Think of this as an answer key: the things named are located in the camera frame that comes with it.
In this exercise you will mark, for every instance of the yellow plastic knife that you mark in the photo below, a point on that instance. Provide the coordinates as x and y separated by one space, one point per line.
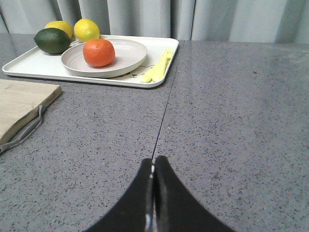
147 77

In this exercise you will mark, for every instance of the green lime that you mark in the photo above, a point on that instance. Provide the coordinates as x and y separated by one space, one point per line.
52 40

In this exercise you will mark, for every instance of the white rectangular tray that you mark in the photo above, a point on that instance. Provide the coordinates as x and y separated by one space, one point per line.
37 64

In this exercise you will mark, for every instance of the grey curtain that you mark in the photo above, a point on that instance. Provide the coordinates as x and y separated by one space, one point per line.
257 21

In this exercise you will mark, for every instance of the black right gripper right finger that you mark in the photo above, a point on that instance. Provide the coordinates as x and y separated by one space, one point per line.
176 209

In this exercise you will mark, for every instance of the yellow lemon left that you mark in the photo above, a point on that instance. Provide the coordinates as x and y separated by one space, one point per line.
62 25

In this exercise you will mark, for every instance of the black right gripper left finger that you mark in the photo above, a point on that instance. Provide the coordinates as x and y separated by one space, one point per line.
134 210

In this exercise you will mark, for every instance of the orange mandarin fruit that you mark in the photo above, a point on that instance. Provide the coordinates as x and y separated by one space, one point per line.
98 52

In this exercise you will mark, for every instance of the yellow lemon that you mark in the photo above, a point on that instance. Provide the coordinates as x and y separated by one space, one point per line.
85 30
62 25

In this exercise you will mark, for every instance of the beige round plate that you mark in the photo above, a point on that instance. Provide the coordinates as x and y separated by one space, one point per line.
129 55

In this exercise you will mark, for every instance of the yellow lemon right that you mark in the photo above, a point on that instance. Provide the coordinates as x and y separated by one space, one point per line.
85 30

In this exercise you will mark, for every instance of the wooden cutting board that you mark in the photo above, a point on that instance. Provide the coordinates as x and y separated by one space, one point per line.
22 105

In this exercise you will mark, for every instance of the yellow plastic fork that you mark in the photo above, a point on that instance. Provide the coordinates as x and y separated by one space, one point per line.
160 67

